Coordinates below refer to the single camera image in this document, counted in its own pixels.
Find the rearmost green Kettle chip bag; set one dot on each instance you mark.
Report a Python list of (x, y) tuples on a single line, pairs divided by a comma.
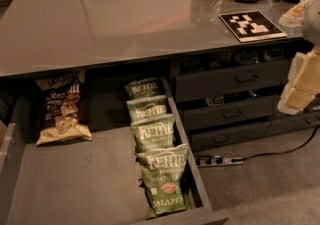
[(147, 87)]

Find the dark snack bag in drawer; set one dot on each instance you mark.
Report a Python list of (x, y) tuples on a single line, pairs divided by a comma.
[(245, 57)]

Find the front green jalapeno chip bag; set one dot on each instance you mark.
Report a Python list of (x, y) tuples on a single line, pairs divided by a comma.
[(162, 171)]

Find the far right lower grey drawer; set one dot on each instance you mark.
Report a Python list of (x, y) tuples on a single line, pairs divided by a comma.
[(293, 123)]

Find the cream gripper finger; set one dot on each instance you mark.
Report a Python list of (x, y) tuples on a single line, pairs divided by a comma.
[(303, 83), (295, 16)]

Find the upper right grey drawer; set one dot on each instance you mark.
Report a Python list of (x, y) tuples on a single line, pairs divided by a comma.
[(205, 84)]

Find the open grey top drawer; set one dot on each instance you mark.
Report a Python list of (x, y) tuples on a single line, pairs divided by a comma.
[(78, 182)]

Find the grey power strip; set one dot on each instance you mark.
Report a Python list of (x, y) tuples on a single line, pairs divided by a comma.
[(203, 161)]

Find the black white fiducial marker tile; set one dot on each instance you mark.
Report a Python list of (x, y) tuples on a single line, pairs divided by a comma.
[(250, 26)]

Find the brown chip bag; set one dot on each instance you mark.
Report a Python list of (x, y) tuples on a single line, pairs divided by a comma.
[(63, 108)]

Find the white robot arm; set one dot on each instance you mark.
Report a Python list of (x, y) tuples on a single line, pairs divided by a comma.
[(311, 29)]

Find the middle right grey drawer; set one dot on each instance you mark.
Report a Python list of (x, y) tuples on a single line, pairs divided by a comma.
[(206, 117)]

